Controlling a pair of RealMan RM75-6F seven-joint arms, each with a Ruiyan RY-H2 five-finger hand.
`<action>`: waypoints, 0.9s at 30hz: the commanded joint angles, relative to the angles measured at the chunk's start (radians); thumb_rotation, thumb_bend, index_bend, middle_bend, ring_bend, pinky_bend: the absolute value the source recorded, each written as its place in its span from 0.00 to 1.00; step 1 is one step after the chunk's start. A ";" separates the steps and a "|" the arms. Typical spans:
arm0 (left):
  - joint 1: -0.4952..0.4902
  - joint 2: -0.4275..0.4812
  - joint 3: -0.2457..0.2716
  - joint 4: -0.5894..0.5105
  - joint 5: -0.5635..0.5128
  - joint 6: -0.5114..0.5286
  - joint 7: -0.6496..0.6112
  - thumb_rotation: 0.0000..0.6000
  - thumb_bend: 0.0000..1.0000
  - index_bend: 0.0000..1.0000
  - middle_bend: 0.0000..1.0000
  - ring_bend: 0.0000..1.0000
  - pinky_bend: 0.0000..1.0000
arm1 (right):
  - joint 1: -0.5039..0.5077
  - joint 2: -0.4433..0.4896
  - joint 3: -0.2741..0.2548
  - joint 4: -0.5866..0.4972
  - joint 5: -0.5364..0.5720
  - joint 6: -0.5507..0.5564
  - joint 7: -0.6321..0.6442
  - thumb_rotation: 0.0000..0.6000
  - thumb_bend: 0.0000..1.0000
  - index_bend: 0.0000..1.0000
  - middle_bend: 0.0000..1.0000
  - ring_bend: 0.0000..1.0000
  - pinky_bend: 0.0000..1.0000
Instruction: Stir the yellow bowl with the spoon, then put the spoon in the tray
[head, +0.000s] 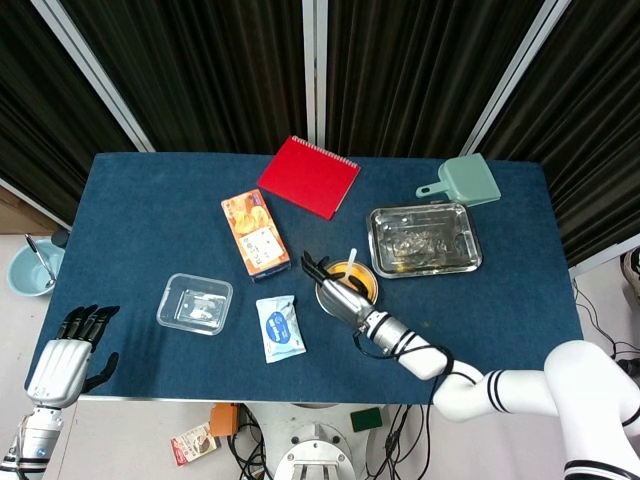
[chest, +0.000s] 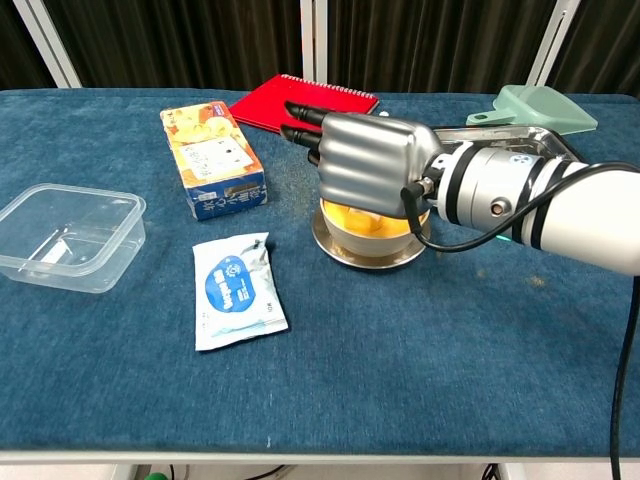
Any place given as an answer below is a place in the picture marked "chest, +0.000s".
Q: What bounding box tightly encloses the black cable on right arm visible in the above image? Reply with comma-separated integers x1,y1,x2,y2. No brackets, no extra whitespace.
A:
399,160,640,480

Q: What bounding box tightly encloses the blue table cloth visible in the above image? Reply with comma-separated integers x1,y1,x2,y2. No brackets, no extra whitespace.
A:
0,88,640,451

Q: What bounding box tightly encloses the black pleated curtain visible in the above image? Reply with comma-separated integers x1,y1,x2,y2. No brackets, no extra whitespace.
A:
0,0,640,94

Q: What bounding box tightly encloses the white metal frame post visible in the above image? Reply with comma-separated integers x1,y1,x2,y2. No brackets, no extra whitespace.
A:
527,0,582,87
12,0,82,89
299,0,329,92

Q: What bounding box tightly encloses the rectangular metal tray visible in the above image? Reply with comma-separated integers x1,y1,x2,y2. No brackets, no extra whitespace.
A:
432,124,589,164

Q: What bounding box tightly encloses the orange and blue snack box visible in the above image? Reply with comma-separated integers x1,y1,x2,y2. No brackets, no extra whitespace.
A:
159,101,268,222

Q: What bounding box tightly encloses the clear plastic container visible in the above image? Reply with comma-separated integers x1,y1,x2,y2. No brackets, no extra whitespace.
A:
0,182,147,294

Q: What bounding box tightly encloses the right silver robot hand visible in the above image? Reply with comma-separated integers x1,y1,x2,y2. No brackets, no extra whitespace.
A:
280,100,444,216

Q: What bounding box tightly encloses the bowl with yellow contents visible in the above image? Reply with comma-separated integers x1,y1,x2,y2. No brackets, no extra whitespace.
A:
319,197,431,257

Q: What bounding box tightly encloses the round metal saucer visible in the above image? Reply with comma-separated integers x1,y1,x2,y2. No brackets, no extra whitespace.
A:
311,207,433,271

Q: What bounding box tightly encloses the red spiral notebook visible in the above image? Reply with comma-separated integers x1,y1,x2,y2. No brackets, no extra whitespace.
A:
228,73,380,134

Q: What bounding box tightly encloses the pale green dustpan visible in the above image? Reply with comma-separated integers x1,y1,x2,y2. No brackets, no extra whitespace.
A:
465,84,599,135

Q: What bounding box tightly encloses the white blue wet wipes packet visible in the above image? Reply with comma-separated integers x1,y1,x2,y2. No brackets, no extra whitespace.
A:
192,231,290,352

